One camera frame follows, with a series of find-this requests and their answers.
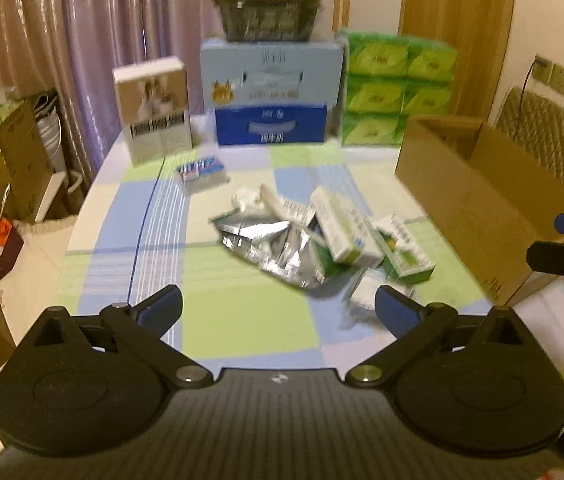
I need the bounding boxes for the purple curtain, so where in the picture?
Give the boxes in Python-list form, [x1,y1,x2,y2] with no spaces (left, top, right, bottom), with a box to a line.
[0,0,222,181]

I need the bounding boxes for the silver foil pouch green label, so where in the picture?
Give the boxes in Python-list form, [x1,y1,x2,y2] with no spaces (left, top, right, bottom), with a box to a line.
[210,209,349,290]

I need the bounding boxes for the open brown cardboard box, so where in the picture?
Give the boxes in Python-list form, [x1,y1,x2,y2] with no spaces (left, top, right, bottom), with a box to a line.
[396,116,564,306]

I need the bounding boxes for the brown cardboard boxes on floor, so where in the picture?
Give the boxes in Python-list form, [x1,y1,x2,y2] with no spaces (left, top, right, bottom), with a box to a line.
[0,103,54,223]

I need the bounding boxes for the wall power socket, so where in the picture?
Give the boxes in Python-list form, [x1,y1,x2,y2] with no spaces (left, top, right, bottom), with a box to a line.
[532,54,564,96]

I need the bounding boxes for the white plastic spoon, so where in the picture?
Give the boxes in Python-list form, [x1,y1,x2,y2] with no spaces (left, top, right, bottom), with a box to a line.
[259,184,315,226]

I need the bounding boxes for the clear dental floss pick box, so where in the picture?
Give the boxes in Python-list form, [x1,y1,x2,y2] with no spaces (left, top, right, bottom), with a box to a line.
[175,156,230,195]

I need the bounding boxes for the white humidifier product box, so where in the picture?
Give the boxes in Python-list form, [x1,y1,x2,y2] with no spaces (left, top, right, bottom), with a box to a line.
[112,56,193,166]

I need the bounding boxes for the light blue milk carton box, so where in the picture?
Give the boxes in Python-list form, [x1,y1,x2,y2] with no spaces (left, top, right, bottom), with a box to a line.
[201,39,344,108]

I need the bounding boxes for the checked blue green tablecloth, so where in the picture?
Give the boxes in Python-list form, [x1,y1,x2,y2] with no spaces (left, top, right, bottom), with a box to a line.
[56,114,564,401]

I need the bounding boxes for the green tissue pack bundle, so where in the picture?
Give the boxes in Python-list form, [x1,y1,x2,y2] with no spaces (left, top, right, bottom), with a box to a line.
[335,29,459,148]

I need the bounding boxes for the dark blue milk carton box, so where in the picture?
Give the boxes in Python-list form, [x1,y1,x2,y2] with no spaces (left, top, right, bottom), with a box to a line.
[215,105,329,146]

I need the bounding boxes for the woven beige chair back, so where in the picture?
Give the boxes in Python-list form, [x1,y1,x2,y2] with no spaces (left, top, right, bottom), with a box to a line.
[496,87,564,185]

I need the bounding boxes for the green white spray medicine box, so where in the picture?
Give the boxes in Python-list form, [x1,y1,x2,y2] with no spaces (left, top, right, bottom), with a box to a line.
[371,214,435,285]

